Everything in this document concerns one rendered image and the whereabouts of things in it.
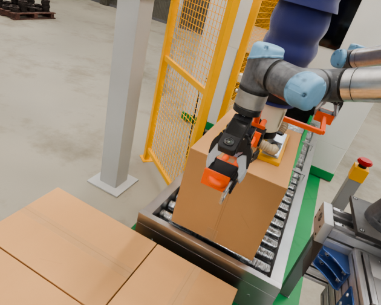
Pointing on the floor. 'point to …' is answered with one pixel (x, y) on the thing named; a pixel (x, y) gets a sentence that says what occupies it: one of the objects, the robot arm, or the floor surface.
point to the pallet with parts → (22, 9)
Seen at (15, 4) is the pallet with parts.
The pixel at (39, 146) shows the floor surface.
